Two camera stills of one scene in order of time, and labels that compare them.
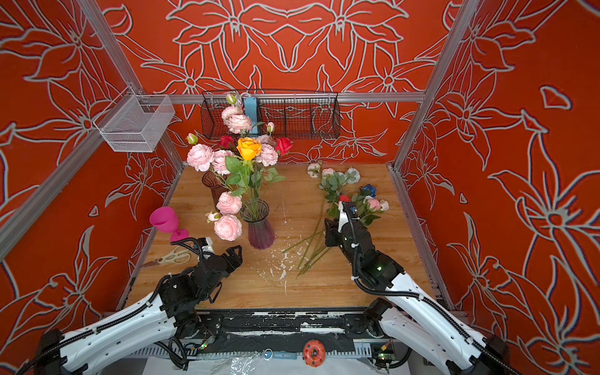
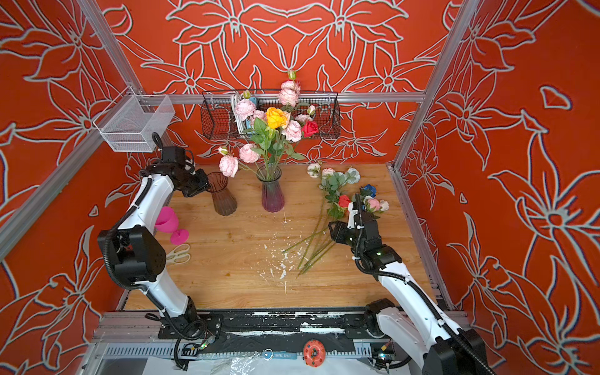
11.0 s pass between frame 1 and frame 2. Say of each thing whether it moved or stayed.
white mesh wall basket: stayed
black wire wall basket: stayed
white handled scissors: stayed
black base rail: stayed
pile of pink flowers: stayed
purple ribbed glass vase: moved
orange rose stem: moved
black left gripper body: moved
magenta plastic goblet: stayed
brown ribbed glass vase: stayed
